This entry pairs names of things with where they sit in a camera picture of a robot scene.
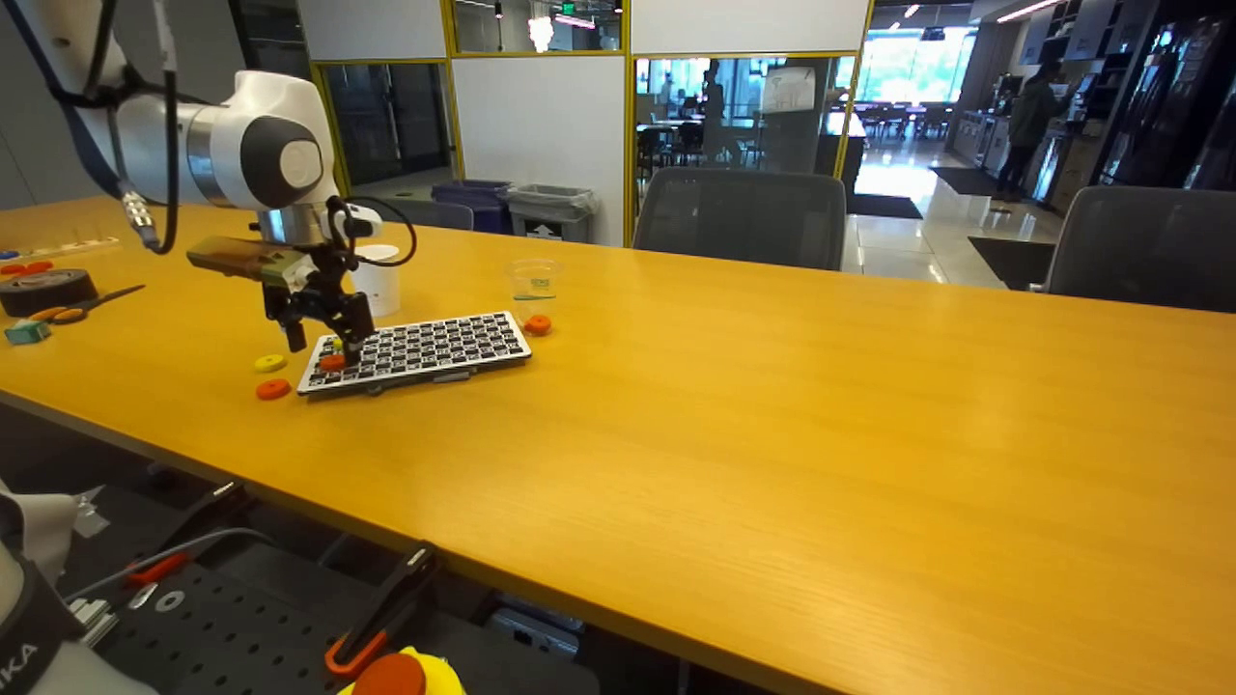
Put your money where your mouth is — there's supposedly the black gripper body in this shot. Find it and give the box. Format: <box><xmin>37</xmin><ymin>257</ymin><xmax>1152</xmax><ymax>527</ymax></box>
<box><xmin>260</xmin><ymin>253</ymin><xmax>377</xmax><ymax>337</ymax></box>

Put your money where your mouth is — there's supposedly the clear plastic cup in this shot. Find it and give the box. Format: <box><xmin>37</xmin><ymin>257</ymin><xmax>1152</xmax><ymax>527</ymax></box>
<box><xmin>515</xmin><ymin>263</ymin><xmax>559</xmax><ymax>310</ymax></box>

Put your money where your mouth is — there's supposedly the white hexagon patterned board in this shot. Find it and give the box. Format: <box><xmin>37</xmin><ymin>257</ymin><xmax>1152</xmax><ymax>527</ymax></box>
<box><xmin>295</xmin><ymin>305</ymin><xmax>538</xmax><ymax>402</ymax></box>

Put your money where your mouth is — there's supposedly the gray waste bin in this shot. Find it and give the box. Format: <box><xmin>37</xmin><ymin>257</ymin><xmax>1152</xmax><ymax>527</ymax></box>
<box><xmin>510</xmin><ymin>180</ymin><xmax>603</xmax><ymax>245</ymax></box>

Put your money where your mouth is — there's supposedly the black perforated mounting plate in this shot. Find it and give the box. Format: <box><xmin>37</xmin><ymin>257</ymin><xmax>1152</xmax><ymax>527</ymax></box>
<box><xmin>93</xmin><ymin>538</ymin><xmax>391</xmax><ymax>695</ymax></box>

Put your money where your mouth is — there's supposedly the yellow emergency stop button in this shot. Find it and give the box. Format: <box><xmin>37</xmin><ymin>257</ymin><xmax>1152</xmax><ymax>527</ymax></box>
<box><xmin>335</xmin><ymin>643</ymin><xmax>471</xmax><ymax>695</ymax></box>

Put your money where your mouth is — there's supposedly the gray office chair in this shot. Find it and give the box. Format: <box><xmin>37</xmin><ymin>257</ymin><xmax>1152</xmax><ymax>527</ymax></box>
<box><xmin>632</xmin><ymin>166</ymin><xmax>848</xmax><ymax>274</ymax></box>
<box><xmin>1043</xmin><ymin>180</ymin><xmax>1236</xmax><ymax>316</ymax></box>

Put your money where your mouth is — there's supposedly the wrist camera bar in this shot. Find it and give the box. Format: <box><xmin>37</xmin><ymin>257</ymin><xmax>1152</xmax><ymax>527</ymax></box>
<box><xmin>184</xmin><ymin>236</ymin><xmax>324</xmax><ymax>294</ymax></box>

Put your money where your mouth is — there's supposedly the black looped gripper cable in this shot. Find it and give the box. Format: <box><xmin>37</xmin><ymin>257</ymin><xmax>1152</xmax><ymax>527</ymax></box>
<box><xmin>335</xmin><ymin>189</ymin><xmax>425</xmax><ymax>274</ymax></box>

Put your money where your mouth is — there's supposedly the red handled screwdriver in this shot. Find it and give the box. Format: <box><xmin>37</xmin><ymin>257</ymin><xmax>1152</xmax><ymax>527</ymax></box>
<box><xmin>120</xmin><ymin>551</ymin><xmax>194</xmax><ymax>598</ymax></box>

